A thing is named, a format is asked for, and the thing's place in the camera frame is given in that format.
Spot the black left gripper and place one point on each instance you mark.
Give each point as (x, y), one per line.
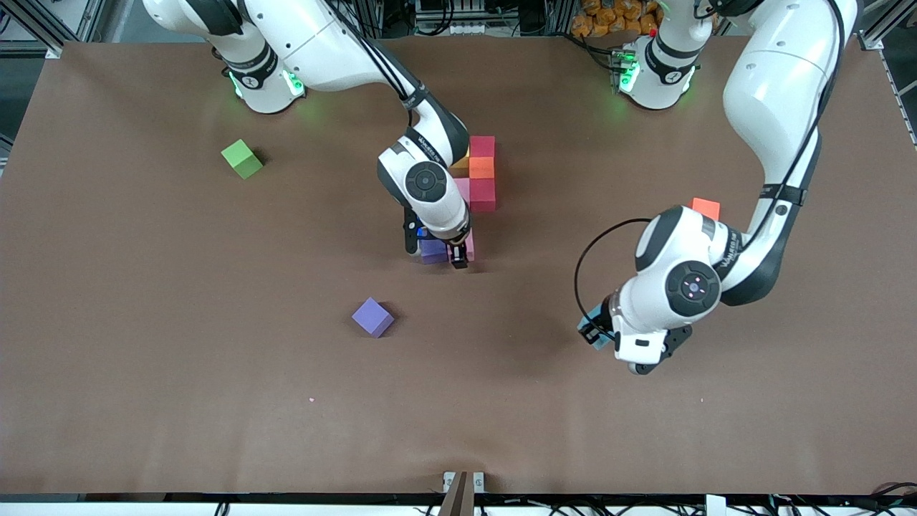
(604, 317)

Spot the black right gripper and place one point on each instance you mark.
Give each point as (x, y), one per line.
(456, 253)

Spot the light blue foam cube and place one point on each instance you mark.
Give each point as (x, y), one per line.
(592, 315)

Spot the pink foam cube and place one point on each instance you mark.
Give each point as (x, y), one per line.
(469, 247)
(464, 188)

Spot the purple foam cube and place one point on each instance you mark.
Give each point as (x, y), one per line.
(372, 317)
(432, 252)

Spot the red foam cube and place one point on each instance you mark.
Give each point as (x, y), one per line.
(483, 146)
(483, 195)

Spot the orange foam cube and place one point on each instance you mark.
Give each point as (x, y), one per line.
(482, 168)
(708, 208)

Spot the yellow foam cube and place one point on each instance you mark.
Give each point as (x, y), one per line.
(462, 163)

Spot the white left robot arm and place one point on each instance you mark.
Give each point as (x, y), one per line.
(781, 100)

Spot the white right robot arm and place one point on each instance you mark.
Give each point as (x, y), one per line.
(322, 50)

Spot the white tag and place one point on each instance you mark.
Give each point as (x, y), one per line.
(715, 505)

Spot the white power strip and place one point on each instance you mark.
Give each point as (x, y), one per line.
(473, 29)

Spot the green foam cube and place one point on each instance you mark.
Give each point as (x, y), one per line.
(242, 159)

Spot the bag of orange items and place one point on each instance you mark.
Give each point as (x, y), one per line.
(609, 18)

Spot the metal clamp bracket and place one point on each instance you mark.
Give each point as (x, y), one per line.
(463, 494)

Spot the aluminium frame profile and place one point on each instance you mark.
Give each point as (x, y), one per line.
(877, 37)
(43, 41)

